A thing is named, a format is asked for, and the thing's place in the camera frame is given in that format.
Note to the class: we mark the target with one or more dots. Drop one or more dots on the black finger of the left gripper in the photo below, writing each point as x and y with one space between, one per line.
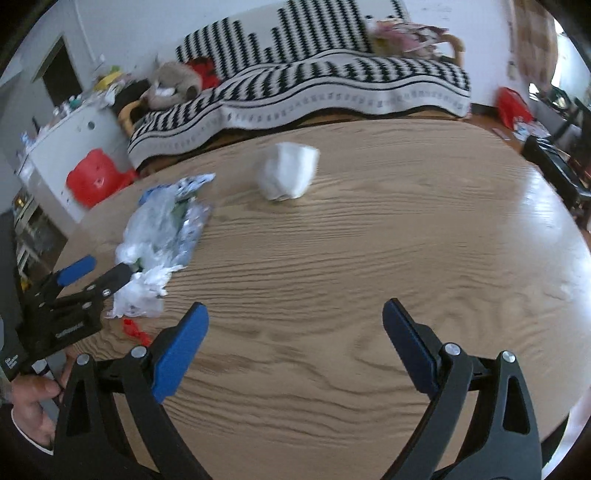
106 285

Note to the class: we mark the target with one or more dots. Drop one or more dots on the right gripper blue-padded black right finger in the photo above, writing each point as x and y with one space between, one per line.
480 422

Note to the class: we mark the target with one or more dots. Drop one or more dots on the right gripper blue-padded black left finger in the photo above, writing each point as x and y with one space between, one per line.
90 441

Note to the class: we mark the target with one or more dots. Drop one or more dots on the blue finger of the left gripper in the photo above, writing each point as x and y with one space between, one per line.
75 271

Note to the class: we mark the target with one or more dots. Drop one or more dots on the clear plastic wrap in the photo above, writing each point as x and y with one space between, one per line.
158 241

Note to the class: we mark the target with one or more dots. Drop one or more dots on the person's left hand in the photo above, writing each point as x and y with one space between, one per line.
27 393

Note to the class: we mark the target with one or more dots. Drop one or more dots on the red plastic scrap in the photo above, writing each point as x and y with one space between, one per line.
132 330

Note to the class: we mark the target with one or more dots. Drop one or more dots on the red bear-shaped stool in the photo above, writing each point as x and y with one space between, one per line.
96 178

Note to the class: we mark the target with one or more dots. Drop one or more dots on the white cabinet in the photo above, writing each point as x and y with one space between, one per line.
46 164

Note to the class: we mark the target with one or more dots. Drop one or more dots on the blue silver foil wrapper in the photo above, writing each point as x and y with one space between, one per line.
183 189

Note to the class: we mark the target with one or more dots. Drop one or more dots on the brown plush toy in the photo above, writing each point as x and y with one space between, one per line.
174 83

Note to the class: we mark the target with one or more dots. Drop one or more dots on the white crumpled paper bag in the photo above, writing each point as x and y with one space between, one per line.
285 170

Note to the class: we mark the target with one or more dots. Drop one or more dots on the red cushion on sofa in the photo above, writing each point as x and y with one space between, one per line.
205 69

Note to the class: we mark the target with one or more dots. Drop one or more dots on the black chair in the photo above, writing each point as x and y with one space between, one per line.
571 177

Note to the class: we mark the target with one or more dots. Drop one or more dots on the black white striped sofa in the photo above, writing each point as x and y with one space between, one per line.
286 61

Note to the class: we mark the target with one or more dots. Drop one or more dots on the red bag on floor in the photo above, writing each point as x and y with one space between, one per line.
512 108

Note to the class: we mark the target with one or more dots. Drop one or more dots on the pink floral pillow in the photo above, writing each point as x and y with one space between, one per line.
396 37

